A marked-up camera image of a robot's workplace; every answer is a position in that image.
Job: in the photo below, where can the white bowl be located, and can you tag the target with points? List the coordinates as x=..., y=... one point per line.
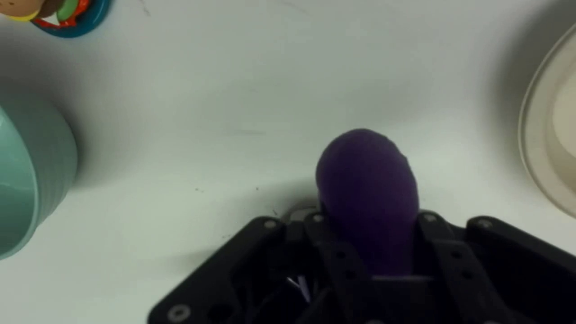
x=555, y=131

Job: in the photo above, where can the colourful toy food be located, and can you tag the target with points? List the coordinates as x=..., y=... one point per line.
x=37, y=9

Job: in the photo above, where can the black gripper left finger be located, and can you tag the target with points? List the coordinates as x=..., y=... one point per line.
x=264, y=270

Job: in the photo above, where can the mint green cup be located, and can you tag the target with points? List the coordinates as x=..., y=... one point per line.
x=37, y=180

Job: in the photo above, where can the purple plush toy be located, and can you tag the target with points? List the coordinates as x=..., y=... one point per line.
x=368, y=191

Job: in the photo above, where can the teal toy plate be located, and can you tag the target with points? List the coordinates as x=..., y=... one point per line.
x=91, y=18

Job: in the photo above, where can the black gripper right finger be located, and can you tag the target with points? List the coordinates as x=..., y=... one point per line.
x=498, y=275

